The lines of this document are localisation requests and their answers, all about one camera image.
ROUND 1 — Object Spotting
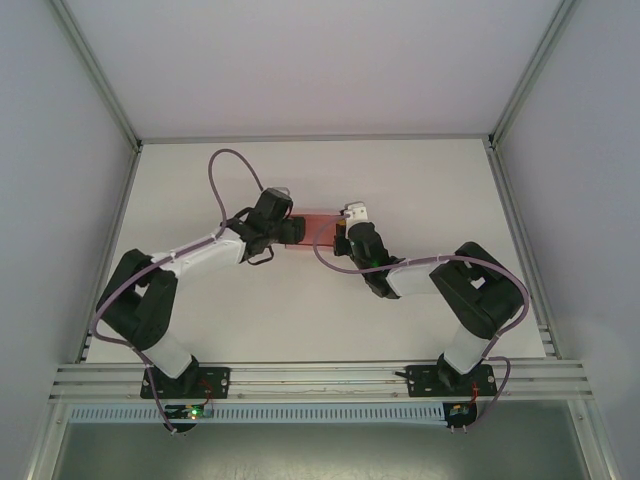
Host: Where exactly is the circuit board with green light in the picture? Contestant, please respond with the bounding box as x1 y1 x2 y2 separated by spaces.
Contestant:
164 403 216 421

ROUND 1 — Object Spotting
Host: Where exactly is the aluminium frame corner post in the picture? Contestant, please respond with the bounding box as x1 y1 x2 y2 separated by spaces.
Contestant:
49 0 146 154
487 0 576 151

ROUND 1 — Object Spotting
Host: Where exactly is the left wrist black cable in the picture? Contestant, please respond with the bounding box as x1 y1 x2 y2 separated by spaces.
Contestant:
247 244 277 266

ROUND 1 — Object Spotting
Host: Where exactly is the aluminium frame leg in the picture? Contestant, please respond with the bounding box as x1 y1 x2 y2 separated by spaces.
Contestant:
569 399 616 480
27 399 71 480

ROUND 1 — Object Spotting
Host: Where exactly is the grey slotted cable duct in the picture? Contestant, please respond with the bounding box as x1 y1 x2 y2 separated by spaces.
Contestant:
69 403 446 425

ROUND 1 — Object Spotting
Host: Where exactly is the pink paper box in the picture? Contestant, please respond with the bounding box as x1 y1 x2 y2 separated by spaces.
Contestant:
285 212 347 252

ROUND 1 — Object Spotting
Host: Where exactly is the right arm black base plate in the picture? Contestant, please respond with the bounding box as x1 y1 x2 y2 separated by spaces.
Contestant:
394 364 499 400

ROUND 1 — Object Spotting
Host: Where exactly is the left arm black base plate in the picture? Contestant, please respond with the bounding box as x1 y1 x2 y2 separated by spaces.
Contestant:
139 366 232 401

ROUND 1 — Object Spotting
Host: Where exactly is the aluminium table side rail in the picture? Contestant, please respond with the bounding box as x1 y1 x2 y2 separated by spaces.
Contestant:
484 142 559 359
74 144 144 364

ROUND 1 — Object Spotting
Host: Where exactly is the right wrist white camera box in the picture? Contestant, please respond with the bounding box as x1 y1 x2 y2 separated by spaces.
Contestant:
340 200 370 224

